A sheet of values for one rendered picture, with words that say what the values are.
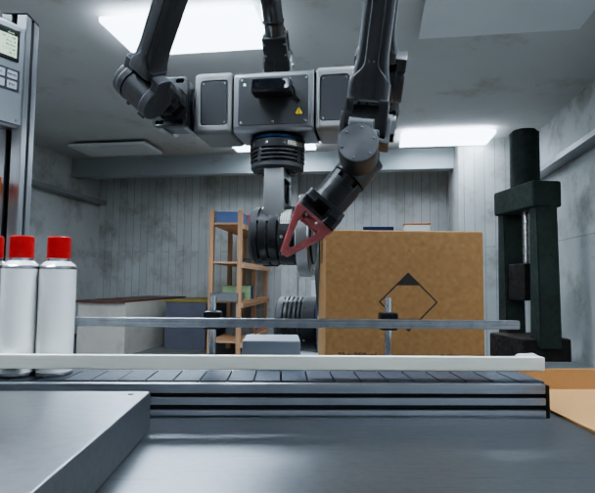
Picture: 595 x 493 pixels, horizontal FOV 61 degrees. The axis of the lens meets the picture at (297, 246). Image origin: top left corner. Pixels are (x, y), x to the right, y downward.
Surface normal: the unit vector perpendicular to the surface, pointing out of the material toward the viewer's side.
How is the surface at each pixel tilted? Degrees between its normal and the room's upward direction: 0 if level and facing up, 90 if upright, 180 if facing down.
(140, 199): 90
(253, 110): 90
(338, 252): 90
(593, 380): 90
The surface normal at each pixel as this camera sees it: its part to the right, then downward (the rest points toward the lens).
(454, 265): 0.01, -0.07
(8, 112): 0.84, -0.03
